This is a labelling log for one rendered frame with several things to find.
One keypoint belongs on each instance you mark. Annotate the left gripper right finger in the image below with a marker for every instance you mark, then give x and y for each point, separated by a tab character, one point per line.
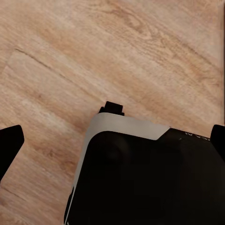
217	138

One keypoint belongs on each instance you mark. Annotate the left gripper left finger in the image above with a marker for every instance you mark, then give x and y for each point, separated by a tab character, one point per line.
11	140

